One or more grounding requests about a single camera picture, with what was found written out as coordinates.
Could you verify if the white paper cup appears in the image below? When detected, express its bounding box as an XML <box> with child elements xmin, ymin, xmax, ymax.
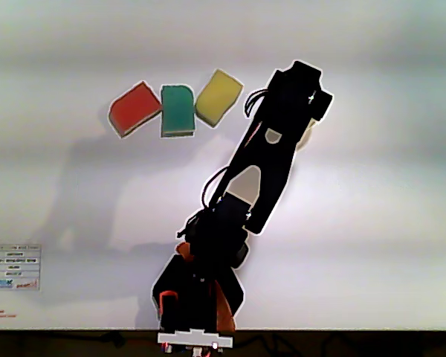
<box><xmin>295</xmin><ymin>118</ymin><xmax>314</xmax><ymax>152</ymax></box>

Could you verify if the yellow sponge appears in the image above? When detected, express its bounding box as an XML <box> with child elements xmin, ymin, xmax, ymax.
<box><xmin>195</xmin><ymin>68</ymin><xmax>245</xmax><ymax>129</ymax></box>

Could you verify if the green sponge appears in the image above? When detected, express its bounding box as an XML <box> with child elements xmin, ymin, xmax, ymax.
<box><xmin>159</xmin><ymin>84</ymin><xmax>197</xmax><ymax>139</ymax></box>

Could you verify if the red sponge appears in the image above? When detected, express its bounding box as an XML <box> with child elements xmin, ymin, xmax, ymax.
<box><xmin>107</xmin><ymin>80</ymin><xmax>164</xmax><ymax>139</ymax></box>

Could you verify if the white rectangular box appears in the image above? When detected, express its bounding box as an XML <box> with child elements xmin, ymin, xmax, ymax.
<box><xmin>156</xmin><ymin>328</ymin><xmax>234</xmax><ymax>350</ymax></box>

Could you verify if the printed label sticker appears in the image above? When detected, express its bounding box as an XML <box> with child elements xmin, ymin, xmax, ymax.
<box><xmin>0</xmin><ymin>243</ymin><xmax>42</xmax><ymax>292</ymax></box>

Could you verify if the black arm wire bundle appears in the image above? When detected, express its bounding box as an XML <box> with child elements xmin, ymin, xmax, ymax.
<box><xmin>243</xmin><ymin>88</ymin><xmax>271</xmax><ymax>119</ymax></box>

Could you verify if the red clamp handle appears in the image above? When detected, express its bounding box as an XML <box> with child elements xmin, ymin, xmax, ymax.
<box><xmin>158</xmin><ymin>289</ymin><xmax>179</xmax><ymax>310</ymax></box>

